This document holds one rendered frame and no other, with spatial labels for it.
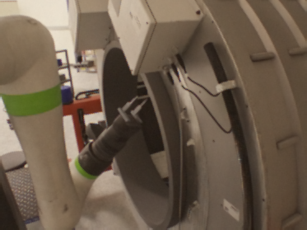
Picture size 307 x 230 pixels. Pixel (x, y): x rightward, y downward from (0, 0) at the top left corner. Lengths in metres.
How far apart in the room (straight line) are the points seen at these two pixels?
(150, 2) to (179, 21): 0.07
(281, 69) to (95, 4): 0.79
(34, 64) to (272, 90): 0.46
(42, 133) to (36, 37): 0.19
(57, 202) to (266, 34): 0.61
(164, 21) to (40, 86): 0.27
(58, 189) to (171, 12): 0.47
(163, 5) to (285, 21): 0.31
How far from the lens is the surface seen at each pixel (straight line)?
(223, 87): 0.46
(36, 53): 0.47
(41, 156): 0.55
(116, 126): 0.64
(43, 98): 0.49
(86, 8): 1.07
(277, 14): 0.68
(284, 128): 0.54
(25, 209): 1.69
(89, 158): 0.69
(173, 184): 0.73
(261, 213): 0.54
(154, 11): 0.51
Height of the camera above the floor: 1.67
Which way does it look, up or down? 23 degrees down
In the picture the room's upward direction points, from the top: 2 degrees counter-clockwise
